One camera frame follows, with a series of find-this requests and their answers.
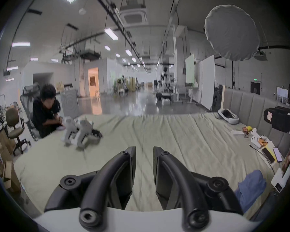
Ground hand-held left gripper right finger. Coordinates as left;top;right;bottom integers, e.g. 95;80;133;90
153;146;244;231

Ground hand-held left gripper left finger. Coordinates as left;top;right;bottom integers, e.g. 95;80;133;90
44;146;136;229

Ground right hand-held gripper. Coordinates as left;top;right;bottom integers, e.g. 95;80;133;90
263;90;290;193

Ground white hand controller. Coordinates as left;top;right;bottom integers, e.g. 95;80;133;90
250;128;269;149

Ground phone with pale screen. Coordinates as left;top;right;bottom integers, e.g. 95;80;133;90
273;147;284;163

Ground grey padded headboard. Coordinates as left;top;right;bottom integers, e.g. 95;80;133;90
222;88;290;156

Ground black phone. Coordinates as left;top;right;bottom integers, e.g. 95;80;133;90
261;148;275;164

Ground spare white hand-held gripper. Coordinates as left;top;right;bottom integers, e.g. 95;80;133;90
61;116;80;146
75;119;102;152

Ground bed with pale green sheet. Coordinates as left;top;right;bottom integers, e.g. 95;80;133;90
14;112;284;219

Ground white headset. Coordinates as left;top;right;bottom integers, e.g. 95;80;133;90
217;108;240;125

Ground dark blue garment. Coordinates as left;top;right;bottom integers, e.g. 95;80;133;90
234;169;267;213

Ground white washing machine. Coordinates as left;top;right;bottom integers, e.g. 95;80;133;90
60;88;79;119

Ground person's legs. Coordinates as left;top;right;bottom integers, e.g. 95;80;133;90
250;191;282;223

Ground white humanoid robot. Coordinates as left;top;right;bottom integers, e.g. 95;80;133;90
155;66;176;104

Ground pile of cardboard cartons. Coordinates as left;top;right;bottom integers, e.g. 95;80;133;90
0;130;22;194

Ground round white softbox lamp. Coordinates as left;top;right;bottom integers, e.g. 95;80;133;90
204;5;260;89

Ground brown office chair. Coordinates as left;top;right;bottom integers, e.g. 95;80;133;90
5;108;31;156

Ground grey mesh office chair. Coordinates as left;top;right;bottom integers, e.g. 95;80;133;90
20;82;41;141

